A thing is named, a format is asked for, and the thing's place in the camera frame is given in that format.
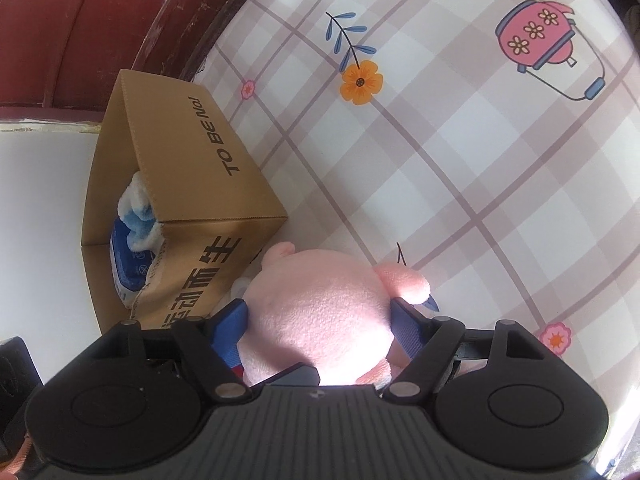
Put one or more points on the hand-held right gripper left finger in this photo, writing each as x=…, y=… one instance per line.
x=232, y=330

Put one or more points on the pink plush toy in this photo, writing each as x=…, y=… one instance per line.
x=320, y=320

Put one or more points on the checked printed bed sheet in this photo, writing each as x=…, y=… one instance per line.
x=450, y=160

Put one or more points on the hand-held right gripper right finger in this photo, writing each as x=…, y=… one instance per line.
x=407, y=327

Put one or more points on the fluffy white blue knit hat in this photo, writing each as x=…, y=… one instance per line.
x=140, y=230

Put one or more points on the blue white wet wipes pack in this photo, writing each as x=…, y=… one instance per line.
x=127, y=265

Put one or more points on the brown cardboard box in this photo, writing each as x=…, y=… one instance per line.
x=200, y=160

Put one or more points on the dark red wooden door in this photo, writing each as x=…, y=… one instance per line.
x=100, y=20

